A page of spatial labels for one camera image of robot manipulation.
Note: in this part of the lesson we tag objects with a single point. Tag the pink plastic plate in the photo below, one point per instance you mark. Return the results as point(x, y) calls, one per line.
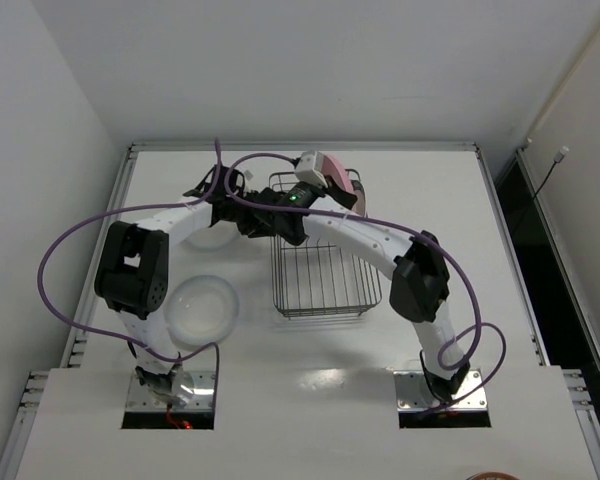
point(331, 166)

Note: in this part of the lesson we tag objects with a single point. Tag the wire dish rack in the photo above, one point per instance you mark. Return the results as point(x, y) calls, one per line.
point(320, 280)

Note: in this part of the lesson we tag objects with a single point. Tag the metal base plate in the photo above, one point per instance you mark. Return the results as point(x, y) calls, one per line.
point(195, 396)
point(413, 394)

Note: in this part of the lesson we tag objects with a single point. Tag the lower clear glass plate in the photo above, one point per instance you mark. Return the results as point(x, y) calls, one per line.
point(202, 309)

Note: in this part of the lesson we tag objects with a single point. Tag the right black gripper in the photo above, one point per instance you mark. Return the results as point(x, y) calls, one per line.
point(331, 188)

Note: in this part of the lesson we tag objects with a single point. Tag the clear glass plate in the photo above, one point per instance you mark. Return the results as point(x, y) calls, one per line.
point(212, 238)
point(202, 309)

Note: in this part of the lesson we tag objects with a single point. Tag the blue rimmed white plate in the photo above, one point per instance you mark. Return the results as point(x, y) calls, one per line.
point(360, 207)

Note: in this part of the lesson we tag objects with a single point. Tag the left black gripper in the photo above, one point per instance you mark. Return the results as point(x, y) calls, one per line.
point(244, 216)

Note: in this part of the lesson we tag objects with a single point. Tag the brown round object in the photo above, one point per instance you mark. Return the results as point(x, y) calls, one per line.
point(492, 475)

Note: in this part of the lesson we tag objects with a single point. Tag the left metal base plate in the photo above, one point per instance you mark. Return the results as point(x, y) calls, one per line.
point(195, 396)

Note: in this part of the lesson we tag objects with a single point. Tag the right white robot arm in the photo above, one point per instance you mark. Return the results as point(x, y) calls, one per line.
point(326, 204)

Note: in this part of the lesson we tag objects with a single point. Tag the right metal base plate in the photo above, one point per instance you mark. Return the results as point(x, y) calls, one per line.
point(413, 394)

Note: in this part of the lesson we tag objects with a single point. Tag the upper clear glass plate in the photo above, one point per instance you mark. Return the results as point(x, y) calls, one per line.
point(212, 238)

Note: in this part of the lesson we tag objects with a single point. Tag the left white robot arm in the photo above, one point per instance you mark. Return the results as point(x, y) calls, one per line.
point(133, 272)

